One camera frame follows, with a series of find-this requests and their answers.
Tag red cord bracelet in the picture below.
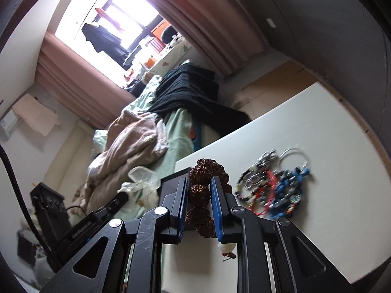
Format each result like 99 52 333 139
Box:
248 170 281 216

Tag pink fleece blanket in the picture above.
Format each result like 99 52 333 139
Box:
72 110 168 215

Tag clear plastic bags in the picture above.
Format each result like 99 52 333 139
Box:
117 166 161 210

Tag brown rudraksha bead bracelet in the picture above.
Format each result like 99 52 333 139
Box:
185 157 237 259

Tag green bed sheet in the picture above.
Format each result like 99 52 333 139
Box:
91 74 196 220

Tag blue braided cord bracelet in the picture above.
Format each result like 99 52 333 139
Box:
267 167 312 220

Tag orange box on windowsill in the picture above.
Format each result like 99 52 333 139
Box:
151 19 170 39

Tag white wall socket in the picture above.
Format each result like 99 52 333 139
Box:
266 18 276 29

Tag right pink curtain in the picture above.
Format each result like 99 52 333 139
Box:
147 0 265 75

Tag pink curtain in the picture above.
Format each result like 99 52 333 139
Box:
34 32 135 129
147 0 265 75

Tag hanging dark clothes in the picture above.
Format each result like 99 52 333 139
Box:
82 23 129 70

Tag black jewelry box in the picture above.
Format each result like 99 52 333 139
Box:
157 167 192 206

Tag black round cushion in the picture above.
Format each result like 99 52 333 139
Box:
160 25 178 44

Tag green and black bead bracelet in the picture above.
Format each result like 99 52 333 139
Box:
234 164 261 204

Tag black cable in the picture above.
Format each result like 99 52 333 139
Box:
0 146 51 257

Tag patterned windowsill cloth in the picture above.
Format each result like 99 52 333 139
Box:
148 37 192 77

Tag left pink curtain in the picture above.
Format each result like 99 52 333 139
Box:
34 32 135 129

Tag paper sheet on wall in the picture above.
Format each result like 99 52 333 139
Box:
12 93 60 137

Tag large silver hoop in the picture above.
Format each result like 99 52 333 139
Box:
277 147 310 171

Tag black knitted blanket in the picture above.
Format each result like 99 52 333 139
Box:
148 63 250 136

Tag silver chain necklace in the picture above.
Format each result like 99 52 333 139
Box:
244 149 279 190

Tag cardboard floor sheets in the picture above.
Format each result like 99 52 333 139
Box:
231 60 390 168

